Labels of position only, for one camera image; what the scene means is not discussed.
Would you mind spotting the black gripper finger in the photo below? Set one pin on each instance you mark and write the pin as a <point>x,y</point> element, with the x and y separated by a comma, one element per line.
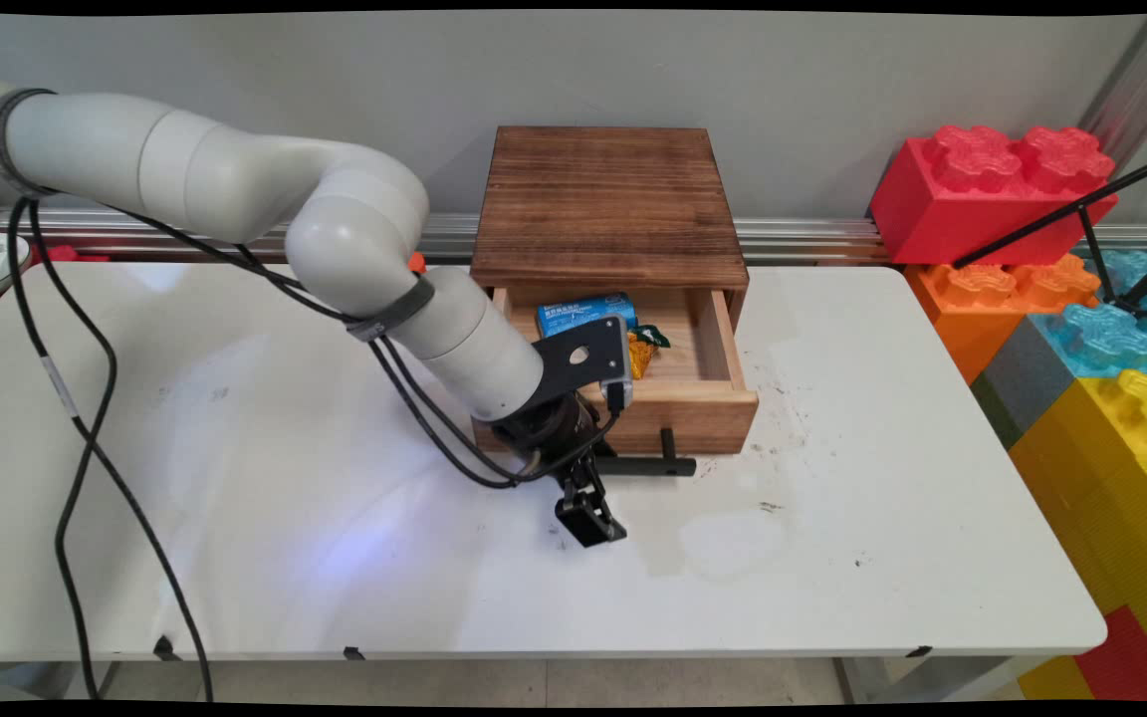
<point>588,473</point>
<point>590,520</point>

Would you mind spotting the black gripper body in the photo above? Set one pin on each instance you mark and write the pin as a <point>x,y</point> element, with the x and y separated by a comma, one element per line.
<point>554,433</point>

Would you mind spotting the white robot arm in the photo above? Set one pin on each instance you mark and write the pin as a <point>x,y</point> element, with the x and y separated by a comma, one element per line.
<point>235,169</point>

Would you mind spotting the yellow green snack packet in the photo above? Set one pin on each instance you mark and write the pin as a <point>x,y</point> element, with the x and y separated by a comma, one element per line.
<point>641,357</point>

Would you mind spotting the blue snack packet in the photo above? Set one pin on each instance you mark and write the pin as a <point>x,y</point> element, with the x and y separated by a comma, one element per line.
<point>578,311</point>

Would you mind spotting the small orange object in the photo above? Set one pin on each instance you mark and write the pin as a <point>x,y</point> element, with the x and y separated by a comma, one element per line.
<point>417,262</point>

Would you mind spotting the brown wooden cabinet box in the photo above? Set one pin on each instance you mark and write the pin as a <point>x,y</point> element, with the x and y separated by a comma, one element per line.
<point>608,204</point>

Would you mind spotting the black table clip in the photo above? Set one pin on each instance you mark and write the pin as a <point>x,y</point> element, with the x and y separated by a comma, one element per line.
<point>353,653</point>
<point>918,651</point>
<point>166,648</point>

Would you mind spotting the orange giant toy brick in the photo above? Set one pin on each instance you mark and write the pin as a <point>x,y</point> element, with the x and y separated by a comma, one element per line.
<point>977,299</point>

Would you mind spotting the flat red object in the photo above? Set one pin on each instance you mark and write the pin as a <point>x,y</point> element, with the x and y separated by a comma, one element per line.
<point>71,253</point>

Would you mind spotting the yellow giant toy brick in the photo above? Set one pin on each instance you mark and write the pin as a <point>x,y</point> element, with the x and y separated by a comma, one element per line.
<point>1111,478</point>

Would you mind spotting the cyan giant toy brick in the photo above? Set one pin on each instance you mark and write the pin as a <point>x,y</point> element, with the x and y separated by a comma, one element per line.
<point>1096,339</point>
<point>1136,274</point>

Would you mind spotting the small red giant toy brick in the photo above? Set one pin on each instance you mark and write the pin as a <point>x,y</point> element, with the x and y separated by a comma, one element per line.
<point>1136,662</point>

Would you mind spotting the black tripod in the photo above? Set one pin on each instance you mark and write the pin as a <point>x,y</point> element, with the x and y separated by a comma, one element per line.
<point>1091,204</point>

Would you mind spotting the black wrist camera mount plate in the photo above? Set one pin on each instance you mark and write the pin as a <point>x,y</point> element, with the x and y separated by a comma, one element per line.
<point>573,358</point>

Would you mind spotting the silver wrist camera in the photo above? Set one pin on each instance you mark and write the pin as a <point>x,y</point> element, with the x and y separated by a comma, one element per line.
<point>627,354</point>

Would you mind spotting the aluminium rail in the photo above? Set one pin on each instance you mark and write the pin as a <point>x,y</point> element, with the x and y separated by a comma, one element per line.
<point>812,241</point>

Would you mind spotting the gray table leg frame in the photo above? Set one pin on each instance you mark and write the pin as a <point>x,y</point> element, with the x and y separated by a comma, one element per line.
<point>16,682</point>
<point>892,679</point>

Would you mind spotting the aluminium post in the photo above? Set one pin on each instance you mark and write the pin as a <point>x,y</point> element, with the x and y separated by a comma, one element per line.
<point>1136,80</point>

